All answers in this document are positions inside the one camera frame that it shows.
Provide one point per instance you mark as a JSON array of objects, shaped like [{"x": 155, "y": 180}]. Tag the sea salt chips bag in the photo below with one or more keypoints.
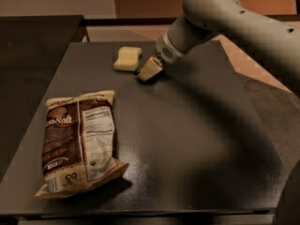
[{"x": 78, "y": 150}]

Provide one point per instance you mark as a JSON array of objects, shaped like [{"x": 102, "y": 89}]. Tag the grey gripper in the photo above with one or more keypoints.
[{"x": 166, "y": 52}]

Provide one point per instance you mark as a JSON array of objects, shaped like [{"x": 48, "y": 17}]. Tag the pale yellow sponge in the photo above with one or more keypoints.
[{"x": 128, "y": 58}]

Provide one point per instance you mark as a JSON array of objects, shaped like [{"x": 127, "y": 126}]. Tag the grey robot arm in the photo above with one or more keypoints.
[{"x": 273, "y": 44}]

